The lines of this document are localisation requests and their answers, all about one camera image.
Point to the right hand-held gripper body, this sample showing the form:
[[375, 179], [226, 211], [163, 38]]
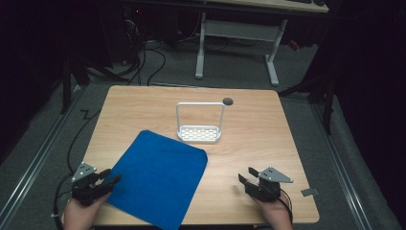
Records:
[[271, 177]]

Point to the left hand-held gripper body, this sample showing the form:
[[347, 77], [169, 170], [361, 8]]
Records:
[[83, 172]]

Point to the blue cloth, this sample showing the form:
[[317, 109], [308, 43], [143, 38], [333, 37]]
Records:
[[159, 175]]

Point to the white cloth rack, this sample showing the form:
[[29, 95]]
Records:
[[199, 133]]

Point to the person's right hand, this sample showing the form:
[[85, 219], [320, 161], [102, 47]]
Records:
[[277, 215]]

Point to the person's left hand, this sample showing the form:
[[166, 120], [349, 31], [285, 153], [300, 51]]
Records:
[[79, 215]]

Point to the grey tape piece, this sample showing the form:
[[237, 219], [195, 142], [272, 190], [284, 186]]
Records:
[[309, 192]]

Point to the black stand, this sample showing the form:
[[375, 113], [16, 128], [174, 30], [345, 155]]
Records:
[[328, 105], [66, 83]]

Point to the white-legged desk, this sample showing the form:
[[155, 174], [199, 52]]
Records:
[[239, 30]]

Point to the black computer tower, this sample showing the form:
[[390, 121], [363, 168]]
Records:
[[126, 32]]

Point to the metal floor rail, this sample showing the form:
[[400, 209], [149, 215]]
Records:
[[35, 166], [344, 172]]

